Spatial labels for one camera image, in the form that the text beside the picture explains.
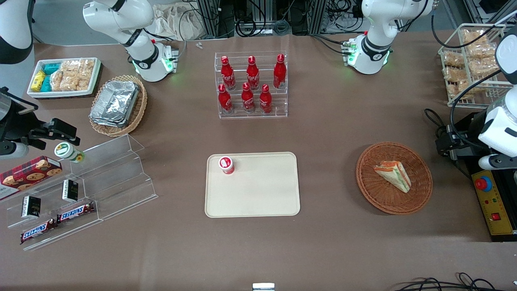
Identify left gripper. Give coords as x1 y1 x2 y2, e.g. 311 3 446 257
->
435 106 517 160

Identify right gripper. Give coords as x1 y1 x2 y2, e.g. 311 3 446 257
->
0 87 81 150

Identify triangle sandwich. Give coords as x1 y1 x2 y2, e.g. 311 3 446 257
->
373 160 412 194

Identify white rectangular snack tray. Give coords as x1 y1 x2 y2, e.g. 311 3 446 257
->
27 57 101 99

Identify round brown wicker basket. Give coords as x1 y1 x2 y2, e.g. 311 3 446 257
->
356 141 433 215

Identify oval tan wicker basket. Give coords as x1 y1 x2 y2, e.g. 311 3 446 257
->
89 74 148 137

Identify beige plastic tray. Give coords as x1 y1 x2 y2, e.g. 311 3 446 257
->
204 152 301 219

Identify white cup with green lid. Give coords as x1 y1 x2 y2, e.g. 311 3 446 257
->
54 142 86 164

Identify black appliance with metal pan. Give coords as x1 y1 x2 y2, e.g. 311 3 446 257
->
436 111 517 243

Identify red plaid cookie box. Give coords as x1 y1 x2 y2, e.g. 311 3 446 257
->
0 156 63 201

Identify clear bag of rice crackers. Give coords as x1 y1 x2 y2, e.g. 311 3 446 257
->
50 70 65 92
77 59 96 91
61 61 80 92

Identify small black box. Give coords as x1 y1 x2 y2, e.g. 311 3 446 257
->
21 196 42 220
62 180 79 203

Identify clear bag of fried snacks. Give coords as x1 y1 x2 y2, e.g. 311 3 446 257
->
443 67 465 82
462 29 488 45
469 57 500 77
467 43 497 59
442 51 465 67
446 80 471 100

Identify yellow snack packet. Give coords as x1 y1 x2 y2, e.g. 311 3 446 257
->
31 71 46 92

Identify stacked aluminium foil containers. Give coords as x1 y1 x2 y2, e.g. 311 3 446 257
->
89 80 141 128

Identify clear acrylic step shelf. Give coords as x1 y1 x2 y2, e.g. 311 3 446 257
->
0 134 159 252

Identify Snickers chocolate bar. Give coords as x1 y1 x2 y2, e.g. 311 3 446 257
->
56 202 96 224
20 219 57 245

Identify yellow emergency stop control box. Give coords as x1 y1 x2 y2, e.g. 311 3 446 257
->
472 169 516 236

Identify white cloth bag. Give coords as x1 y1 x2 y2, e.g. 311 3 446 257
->
151 4 207 41

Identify red cola bottle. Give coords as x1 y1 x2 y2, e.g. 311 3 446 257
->
218 84 234 114
241 82 256 114
221 56 236 91
246 56 261 91
273 54 287 90
259 84 273 114

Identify red cup with white lid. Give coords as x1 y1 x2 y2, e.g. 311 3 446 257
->
219 156 235 175

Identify clear acrylic bottle rack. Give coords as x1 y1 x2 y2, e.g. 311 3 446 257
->
214 51 288 119

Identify black appliance power cable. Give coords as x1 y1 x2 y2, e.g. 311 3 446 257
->
424 108 450 139

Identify white wire rack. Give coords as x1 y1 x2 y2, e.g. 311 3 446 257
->
438 23 515 108

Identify black floor cables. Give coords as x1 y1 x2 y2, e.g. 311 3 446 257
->
394 272 517 291

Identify black coiled cables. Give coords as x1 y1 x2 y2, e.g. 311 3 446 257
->
235 15 291 38

